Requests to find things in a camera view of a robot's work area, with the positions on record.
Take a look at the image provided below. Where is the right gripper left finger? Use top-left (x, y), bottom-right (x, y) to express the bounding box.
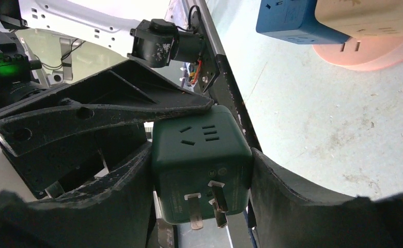
top-left (0, 142), bottom-right (156, 247)

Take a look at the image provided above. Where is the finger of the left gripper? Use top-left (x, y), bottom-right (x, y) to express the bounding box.
top-left (0, 60), bottom-right (213, 157)
top-left (4, 123), bottom-right (147, 199)

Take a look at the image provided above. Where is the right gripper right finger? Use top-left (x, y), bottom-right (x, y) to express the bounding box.
top-left (251, 149), bottom-right (403, 247)

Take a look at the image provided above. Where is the green cube plug adapter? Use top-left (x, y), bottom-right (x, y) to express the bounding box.
top-left (151, 105), bottom-right (253, 230)

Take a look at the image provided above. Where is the pink round power socket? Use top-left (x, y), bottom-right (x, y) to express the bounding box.
top-left (313, 37), bottom-right (403, 71)

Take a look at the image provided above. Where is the blue cube plug adapter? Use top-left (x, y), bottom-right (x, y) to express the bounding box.
top-left (256, 0), bottom-right (350, 44)

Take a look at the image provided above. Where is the yellow cube plug adapter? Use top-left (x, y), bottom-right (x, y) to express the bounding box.
top-left (315, 0), bottom-right (403, 38)

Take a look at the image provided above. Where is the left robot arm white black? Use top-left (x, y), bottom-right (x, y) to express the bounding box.
top-left (0, 1), bottom-right (213, 202)

